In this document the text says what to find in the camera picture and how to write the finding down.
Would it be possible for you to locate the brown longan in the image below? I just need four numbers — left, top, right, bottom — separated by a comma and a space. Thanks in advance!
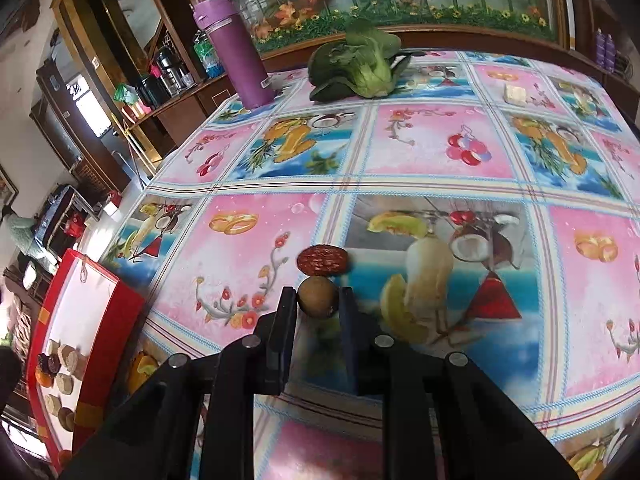
58, 406, 75, 432
297, 276, 338, 320

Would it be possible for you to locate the orange tangerine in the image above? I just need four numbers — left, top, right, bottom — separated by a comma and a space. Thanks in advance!
35, 365, 53, 388
58, 450, 73, 468

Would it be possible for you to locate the green bok choy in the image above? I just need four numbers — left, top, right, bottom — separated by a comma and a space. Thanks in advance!
308, 18, 423, 103

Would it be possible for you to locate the small white cube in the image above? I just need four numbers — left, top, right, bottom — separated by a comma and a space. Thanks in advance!
503, 84, 527, 106

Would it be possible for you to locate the colourful fruit print tablecloth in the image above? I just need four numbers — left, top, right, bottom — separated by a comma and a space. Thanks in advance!
100, 51, 639, 479

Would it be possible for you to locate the red white box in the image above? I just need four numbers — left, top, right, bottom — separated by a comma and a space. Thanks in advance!
26, 249, 144, 471

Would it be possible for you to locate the round beige cake piece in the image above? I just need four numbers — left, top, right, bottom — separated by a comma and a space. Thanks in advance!
55, 373, 75, 396

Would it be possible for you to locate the purple bottles pair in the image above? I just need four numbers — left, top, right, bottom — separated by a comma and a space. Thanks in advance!
594, 28, 616, 73

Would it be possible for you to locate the purple thermos bottle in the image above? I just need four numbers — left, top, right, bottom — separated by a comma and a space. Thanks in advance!
193, 0, 276, 110

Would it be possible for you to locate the black thermos jug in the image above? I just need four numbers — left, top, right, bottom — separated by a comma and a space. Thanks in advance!
155, 47, 194, 98

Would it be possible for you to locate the red jujube top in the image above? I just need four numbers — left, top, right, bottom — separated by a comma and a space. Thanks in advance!
296, 244, 349, 276

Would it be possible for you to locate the green plastic bottle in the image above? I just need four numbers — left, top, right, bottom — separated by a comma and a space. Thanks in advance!
193, 30, 224, 78

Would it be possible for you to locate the dark jujube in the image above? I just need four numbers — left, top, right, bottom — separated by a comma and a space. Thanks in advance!
37, 353, 61, 377

